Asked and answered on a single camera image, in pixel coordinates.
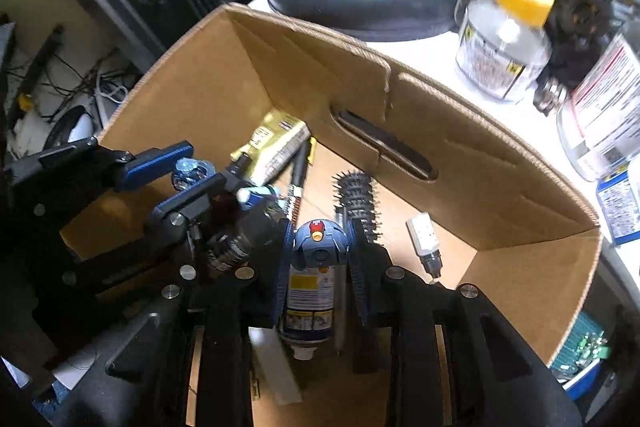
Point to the yellow cap clear bottle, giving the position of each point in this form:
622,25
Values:
500,52

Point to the blue spray can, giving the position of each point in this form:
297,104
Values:
310,287

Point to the small white dropper bottle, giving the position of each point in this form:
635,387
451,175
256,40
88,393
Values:
424,243

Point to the black pen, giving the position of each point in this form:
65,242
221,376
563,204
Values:
301,167

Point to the small clear blue bottle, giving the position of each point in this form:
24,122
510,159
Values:
191,170

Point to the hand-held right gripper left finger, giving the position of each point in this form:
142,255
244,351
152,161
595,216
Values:
284,272

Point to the white flat strip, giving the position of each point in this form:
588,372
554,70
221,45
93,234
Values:
276,367

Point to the dark labelled bottle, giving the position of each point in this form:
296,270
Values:
237,237

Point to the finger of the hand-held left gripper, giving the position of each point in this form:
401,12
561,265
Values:
157,161
192,199

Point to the green circuit board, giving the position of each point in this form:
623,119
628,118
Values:
582,344

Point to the dark mechanical model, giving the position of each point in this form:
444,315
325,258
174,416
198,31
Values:
580,27

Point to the blue white packet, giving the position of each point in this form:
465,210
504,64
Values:
620,207

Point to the clear bottle red label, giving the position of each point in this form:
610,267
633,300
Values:
607,107

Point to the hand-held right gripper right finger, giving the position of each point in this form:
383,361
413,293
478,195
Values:
358,279

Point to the white computer mouse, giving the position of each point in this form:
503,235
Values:
77,127

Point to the brown cardboard box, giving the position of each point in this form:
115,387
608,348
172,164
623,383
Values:
450,187

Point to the black round hairbrush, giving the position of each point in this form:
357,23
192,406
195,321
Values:
357,199

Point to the blue plastic bin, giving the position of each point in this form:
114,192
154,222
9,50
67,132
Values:
582,379

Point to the gold foil packet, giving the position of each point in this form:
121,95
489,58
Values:
277,144

